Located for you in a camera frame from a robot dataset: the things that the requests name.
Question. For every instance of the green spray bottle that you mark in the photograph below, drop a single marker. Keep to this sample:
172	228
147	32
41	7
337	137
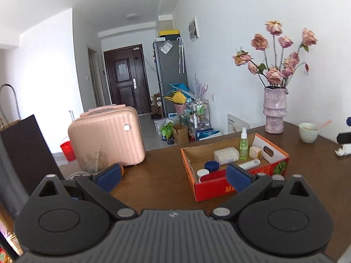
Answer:
243	144

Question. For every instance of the black paper bag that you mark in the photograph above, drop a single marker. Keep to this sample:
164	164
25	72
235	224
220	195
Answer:
28	153

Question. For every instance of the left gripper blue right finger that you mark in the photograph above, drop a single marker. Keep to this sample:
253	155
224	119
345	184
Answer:
239	178

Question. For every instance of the small yellow soap box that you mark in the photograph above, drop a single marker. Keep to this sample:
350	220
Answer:
255	152

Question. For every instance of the pale green bowl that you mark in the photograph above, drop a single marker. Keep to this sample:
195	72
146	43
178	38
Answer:
308	132

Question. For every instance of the clear glass cup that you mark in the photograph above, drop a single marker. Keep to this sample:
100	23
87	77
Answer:
93	162

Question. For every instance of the red bucket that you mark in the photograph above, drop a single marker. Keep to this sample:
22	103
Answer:
68	151

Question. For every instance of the metal rolling cart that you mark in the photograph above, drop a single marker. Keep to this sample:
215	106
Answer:
197	114

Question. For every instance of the dried pink flowers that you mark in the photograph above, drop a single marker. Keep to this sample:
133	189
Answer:
277	69

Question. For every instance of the white tube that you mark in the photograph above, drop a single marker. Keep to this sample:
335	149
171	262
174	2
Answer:
250	164

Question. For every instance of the purple ceramic vase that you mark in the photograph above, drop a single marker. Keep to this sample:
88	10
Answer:
275	109

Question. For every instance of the blue gear lid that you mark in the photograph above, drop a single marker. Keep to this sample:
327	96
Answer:
212	166

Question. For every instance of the red cardboard box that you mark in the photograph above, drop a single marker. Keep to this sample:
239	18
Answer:
274	160

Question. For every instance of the crumpled white tissue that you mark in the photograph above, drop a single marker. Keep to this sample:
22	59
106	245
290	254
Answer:
344	150

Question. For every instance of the small cardboard box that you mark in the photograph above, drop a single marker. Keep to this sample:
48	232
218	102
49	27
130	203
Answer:
180	133

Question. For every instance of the grey refrigerator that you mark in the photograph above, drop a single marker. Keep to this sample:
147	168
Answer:
169	70

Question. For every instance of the white rectangular container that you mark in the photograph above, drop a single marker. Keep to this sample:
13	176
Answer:
226	155

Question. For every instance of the white round tin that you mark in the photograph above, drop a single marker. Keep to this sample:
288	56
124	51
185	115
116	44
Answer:
201	173

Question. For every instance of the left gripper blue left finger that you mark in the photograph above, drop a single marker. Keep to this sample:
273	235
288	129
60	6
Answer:
109	178

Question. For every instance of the white sign board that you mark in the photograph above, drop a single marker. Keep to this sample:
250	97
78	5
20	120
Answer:
234	124

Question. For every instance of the pink suitcase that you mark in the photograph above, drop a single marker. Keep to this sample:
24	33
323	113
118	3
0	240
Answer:
113	130

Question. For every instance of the yellow box on fridge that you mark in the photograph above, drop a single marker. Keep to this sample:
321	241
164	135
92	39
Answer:
168	32

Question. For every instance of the green plastic bag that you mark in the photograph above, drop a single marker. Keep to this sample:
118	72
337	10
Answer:
166	131

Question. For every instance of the pink spoon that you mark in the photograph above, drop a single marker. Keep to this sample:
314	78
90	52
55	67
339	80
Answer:
324	124

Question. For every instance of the dark brown door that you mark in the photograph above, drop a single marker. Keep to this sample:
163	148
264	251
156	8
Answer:
128	83

